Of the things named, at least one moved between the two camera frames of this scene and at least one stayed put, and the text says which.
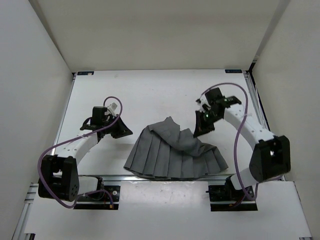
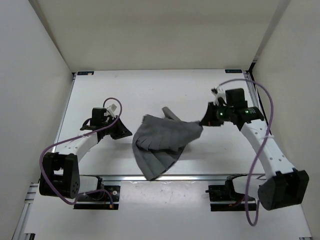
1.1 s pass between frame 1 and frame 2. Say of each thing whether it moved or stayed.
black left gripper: stayed
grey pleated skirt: moved
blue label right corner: stayed
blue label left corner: stayed
